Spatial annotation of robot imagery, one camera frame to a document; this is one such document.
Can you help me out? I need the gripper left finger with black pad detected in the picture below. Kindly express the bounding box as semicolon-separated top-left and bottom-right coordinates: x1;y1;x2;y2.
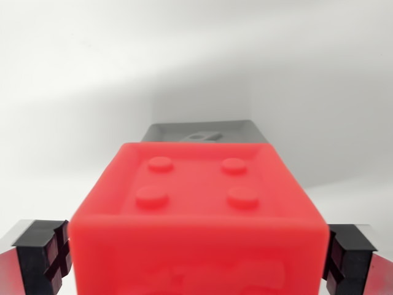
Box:
0;219;74;295

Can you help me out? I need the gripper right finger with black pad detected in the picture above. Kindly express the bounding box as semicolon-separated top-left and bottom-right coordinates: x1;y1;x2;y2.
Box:
322;223;393;295

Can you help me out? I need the red studded cube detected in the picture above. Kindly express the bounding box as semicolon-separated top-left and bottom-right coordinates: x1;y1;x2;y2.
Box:
68;141;331;295

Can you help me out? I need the grey studded cube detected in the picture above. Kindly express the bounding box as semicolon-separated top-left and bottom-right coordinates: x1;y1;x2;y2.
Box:
139;119;273;146

